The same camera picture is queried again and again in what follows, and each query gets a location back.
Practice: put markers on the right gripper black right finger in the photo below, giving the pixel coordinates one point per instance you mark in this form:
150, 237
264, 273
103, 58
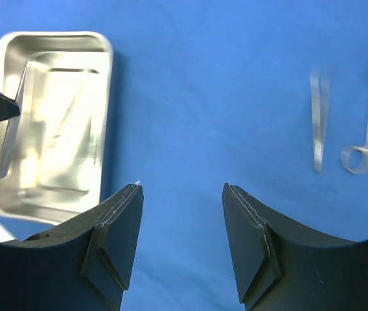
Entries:
281, 264

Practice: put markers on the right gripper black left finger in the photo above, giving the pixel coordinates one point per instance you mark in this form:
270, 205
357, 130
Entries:
84, 263

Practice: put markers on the blue surgical cloth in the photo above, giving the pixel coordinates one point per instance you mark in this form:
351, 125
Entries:
210, 92

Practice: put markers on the steel tweezers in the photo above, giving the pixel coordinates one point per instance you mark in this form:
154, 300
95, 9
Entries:
12, 128
320, 96

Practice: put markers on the steel instrument tray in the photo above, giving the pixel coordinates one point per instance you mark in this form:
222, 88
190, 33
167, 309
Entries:
56, 167

